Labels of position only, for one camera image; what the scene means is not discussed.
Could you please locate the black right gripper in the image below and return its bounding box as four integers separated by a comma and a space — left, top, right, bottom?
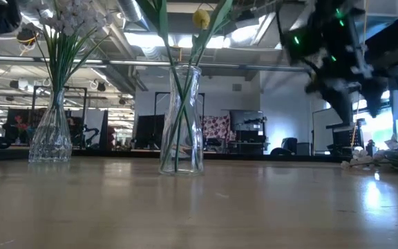
305, 50, 390, 125

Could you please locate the faceted clear glass vase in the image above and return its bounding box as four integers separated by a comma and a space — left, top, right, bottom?
28, 88, 73, 163

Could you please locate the yellow artificial tulip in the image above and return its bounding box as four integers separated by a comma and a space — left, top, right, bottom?
174, 8, 211, 173
160, 0, 235, 171
138, 0, 202, 170

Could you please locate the tall clear glass vase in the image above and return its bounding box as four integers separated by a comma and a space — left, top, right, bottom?
159, 64, 205, 176

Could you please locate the black equipment cart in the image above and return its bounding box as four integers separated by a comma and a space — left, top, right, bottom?
325, 119, 366, 151

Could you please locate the whiteboard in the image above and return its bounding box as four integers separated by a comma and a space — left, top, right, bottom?
312, 107, 354, 153

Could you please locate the black office chair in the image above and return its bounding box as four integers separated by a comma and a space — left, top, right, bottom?
269, 137, 299, 156

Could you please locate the red patterned fabric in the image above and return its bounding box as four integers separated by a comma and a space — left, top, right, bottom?
202, 115, 231, 141

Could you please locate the dark desk monitor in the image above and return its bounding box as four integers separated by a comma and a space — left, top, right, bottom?
135, 113, 165, 150

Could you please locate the yellow cable reel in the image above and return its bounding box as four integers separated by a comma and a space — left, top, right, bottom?
15, 27, 41, 56

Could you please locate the black wall monitor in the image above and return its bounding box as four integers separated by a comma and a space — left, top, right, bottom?
229, 109, 265, 132

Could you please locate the black aluminium table frame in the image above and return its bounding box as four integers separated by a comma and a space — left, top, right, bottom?
0, 147, 341, 163

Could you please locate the long ceiling light rail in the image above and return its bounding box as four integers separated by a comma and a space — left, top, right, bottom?
0, 55, 307, 73

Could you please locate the silver round ventilation duct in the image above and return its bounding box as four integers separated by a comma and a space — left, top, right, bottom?
26, 0, 138, 94

